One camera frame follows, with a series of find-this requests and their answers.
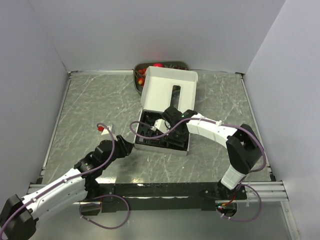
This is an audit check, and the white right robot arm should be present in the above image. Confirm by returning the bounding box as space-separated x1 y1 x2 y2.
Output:
161 106 265 199

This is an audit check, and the red yellow cherry bunch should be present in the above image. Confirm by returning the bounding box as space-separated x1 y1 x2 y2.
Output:
136 68 147 87

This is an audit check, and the grey fruit tray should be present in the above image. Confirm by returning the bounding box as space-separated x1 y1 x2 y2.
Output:
132 61 190 96

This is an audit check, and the white hair clipper box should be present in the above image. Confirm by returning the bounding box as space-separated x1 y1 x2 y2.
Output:
134 66 199 156

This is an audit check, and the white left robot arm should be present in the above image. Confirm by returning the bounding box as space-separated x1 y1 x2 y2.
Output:
0 135 134 240

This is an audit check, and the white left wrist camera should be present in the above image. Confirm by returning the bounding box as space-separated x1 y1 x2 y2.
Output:
97 124 116 136

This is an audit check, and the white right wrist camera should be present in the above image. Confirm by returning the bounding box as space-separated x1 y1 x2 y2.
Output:
151 119 169 134

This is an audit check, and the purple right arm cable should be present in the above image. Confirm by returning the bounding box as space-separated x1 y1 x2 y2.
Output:
130 117 266 223

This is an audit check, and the red apple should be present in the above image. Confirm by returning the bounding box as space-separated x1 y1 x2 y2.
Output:
153 63 163 68

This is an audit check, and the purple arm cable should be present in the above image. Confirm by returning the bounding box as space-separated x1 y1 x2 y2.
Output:
0 122 130 232
130 117 266 223

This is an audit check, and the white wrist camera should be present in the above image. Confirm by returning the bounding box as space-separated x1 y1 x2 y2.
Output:
97 124 116 136
151 119 169 134

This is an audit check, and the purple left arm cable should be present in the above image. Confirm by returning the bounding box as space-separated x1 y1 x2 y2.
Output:
0 122 130 232

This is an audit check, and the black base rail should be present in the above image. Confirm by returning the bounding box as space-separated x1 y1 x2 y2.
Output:
80 182 247 213

